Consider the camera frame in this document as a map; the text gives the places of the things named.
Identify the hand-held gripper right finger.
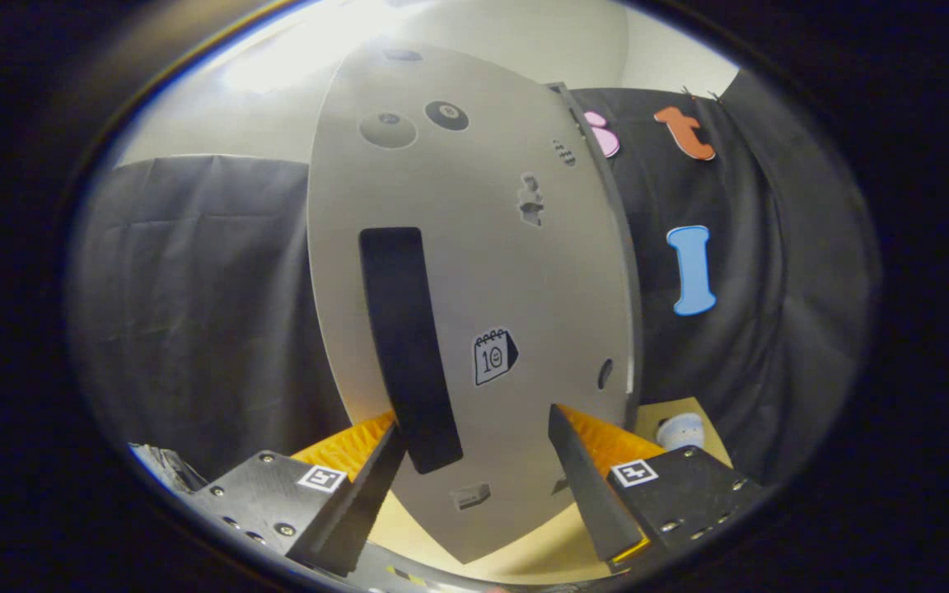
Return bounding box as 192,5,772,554
547,404,768,565

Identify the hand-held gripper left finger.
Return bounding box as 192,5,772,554
188,410,408,577

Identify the black door handle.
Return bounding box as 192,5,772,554
359,227,465,475

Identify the white cabinet door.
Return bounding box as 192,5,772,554
307,41,638,566

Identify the small white container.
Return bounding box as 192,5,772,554
656,413,705,451

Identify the grey cabinet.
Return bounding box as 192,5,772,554
547,81,645,429

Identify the black backdrop cloth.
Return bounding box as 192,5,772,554
67,70,883,487

